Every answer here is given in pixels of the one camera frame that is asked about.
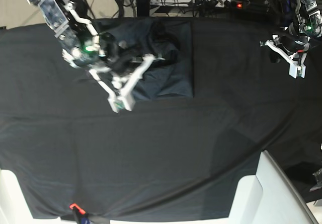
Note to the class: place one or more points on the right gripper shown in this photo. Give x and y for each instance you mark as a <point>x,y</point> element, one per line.
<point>119,61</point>

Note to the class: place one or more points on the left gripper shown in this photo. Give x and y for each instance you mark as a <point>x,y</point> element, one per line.
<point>291,49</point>

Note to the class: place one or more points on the dark grey T-shirt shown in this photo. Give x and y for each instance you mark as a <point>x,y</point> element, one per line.
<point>171,75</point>

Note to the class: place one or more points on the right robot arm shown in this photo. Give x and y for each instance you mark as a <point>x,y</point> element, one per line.
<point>72,27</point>

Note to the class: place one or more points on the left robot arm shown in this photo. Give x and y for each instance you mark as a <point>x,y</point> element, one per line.
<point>298,22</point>

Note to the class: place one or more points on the white power strip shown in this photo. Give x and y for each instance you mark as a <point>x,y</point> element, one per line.
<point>185,3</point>

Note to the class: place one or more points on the black table cloth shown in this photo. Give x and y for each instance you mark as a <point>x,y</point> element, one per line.
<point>167,160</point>

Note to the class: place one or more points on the white chair right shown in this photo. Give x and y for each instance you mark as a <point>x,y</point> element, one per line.
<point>268,196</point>

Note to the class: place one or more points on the blue clamp bottom edge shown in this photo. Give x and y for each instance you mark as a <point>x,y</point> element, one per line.
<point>80,216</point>

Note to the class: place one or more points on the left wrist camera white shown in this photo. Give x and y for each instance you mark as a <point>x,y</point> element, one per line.
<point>297,71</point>

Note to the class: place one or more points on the black stand post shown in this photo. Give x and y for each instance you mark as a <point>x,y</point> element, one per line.
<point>143,8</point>

